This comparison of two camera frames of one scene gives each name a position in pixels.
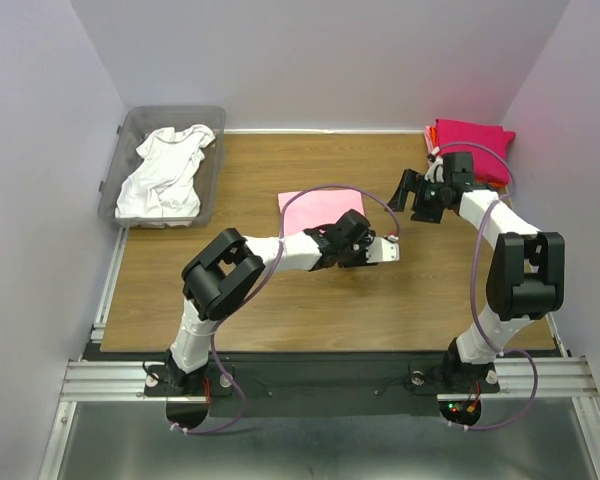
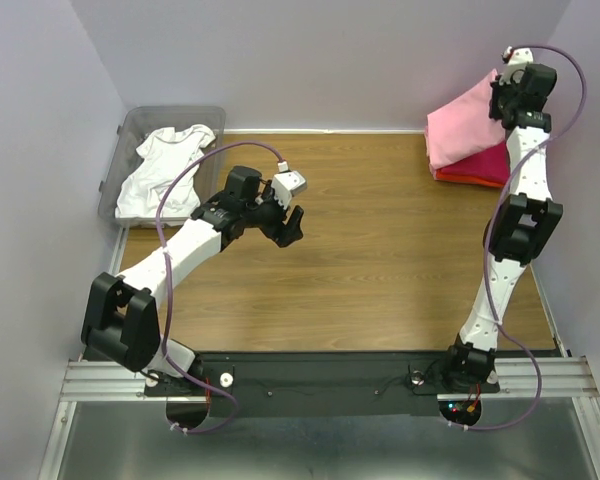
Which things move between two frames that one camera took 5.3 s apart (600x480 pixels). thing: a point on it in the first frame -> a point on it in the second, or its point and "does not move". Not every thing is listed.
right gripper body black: [428, 201] -> [501, 98]
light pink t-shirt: [313, 208] -> [463, 125]
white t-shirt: [161, 189] does not move
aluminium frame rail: [93, 379] does not move
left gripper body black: [355, 255] -> [268, 217]
